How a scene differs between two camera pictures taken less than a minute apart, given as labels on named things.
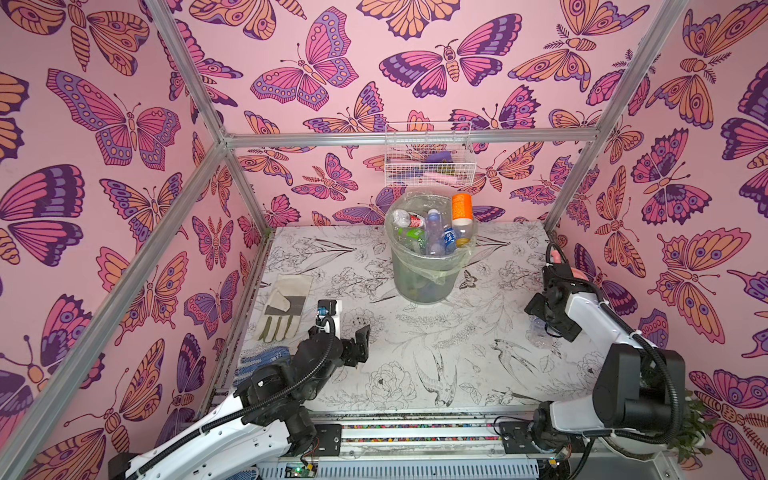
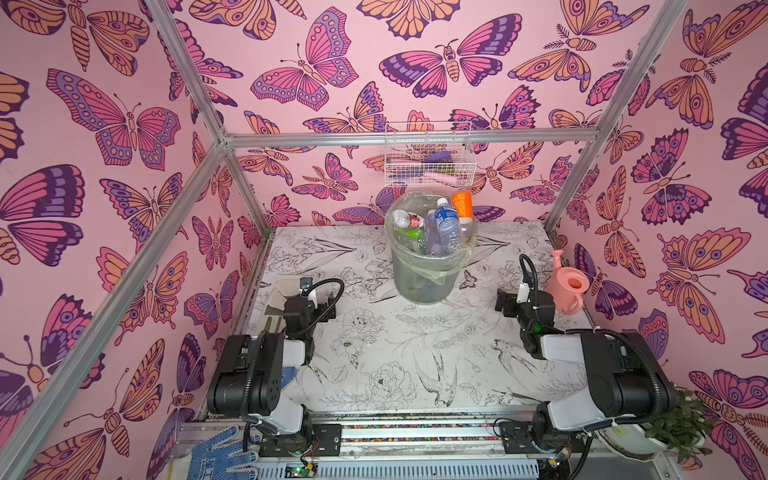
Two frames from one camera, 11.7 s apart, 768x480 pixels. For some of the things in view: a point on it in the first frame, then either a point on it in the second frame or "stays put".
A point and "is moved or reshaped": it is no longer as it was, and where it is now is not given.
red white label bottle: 404,218 stays put
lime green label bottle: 415,237 stays put
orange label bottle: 462,217 stays put
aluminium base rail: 415,446 stays put
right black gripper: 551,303 → 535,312
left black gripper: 351,358 → 320,311
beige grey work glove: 285,308 stays put
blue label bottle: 538,326 is moved or reshaped
